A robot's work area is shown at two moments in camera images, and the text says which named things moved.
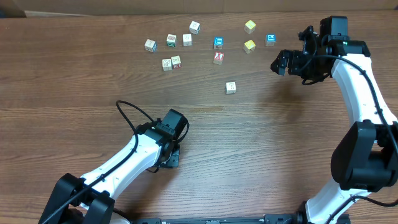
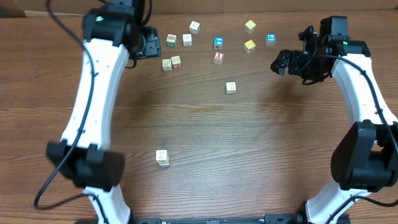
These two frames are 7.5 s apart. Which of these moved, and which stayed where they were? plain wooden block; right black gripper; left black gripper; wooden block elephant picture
Moved: left black gripper
Stayed: plain wooden block; wooden block elephant picture; right black gripper
